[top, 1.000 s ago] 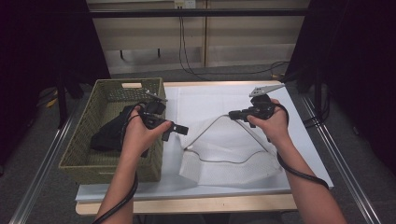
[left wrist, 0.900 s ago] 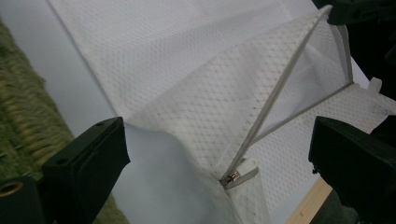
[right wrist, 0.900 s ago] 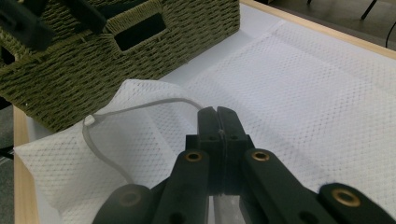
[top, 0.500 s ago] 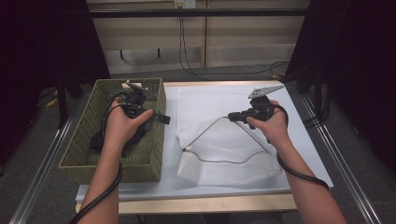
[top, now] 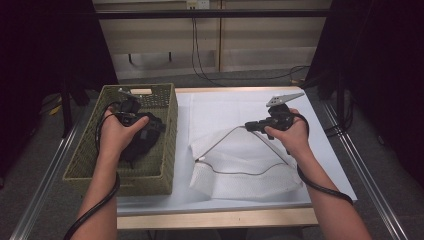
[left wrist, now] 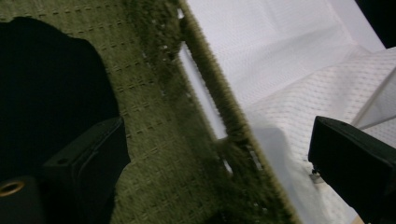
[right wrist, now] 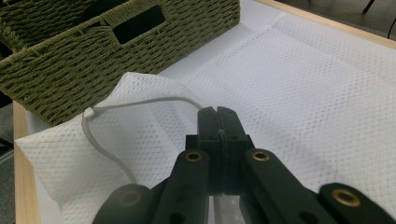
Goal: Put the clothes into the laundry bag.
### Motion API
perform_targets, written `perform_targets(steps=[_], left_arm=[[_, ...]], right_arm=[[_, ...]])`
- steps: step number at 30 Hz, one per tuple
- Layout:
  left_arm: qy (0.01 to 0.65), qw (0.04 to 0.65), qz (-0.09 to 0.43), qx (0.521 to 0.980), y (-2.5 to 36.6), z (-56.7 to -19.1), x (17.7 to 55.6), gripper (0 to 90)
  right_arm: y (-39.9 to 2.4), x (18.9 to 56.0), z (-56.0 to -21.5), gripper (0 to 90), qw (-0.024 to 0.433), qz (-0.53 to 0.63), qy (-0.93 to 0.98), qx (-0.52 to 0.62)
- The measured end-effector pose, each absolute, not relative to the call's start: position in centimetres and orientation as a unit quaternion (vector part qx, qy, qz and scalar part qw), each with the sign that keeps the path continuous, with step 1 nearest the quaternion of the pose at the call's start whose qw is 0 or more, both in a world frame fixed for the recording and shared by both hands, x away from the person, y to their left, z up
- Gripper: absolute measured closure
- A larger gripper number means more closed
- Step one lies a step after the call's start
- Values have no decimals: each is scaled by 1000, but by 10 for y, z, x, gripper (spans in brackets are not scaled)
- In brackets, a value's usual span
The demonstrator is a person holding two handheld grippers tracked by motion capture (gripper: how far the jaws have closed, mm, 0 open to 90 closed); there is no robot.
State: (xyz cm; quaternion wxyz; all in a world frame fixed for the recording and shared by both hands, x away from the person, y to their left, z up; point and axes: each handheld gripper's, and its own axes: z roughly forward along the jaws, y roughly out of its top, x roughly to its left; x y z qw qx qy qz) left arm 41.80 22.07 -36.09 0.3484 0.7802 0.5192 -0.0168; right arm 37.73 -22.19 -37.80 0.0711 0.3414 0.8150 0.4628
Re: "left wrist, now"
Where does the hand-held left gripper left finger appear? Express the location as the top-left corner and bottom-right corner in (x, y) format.
(41, 116), (132, 224)

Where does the green woven basket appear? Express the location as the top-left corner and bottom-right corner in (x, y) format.
(0, 0), (303, 224)

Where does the white textured cloth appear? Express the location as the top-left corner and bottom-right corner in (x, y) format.
(178, 0), (389, 224)

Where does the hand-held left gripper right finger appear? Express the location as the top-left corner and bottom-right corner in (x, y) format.
(307, 115), (396, 224)

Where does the black garment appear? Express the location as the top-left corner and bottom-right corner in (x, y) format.
(0, 17), (120, 188)

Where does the white mesh laundry bag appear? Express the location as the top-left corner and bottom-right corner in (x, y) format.
(186, 0), (396, 224)

